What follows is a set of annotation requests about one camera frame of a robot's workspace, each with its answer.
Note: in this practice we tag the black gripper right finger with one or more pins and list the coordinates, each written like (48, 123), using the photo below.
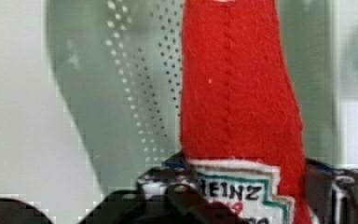
(331, 193)

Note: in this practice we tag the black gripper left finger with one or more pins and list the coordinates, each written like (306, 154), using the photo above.
(166, 194)

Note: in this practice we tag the red ketchup bottle plush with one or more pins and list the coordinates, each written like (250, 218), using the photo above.
(240, 124)

